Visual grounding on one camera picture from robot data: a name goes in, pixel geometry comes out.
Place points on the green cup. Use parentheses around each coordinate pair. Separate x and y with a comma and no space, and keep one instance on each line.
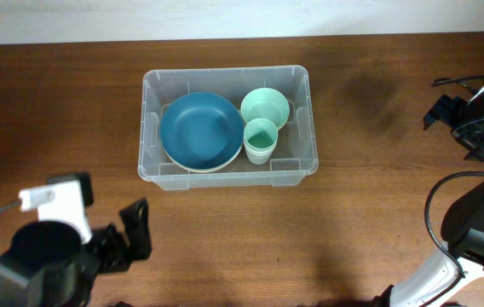
(260,134)

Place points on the beige bowl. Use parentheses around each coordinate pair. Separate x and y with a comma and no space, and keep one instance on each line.
(202,154)

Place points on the light green small bowl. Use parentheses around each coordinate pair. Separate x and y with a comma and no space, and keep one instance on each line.
(266,103)

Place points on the dark blue bowl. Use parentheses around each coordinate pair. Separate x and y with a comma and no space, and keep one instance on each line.
(201,114)

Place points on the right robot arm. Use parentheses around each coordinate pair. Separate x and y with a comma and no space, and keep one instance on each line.
(459,256)

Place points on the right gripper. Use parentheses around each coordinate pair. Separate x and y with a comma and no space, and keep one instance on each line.
(480,147)

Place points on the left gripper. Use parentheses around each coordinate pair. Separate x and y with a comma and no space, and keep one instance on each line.
(119,257)

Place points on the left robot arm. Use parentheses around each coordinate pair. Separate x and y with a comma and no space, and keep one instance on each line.
(47,264)

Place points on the grey cup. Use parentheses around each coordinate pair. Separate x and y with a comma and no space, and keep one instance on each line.
(258,156)

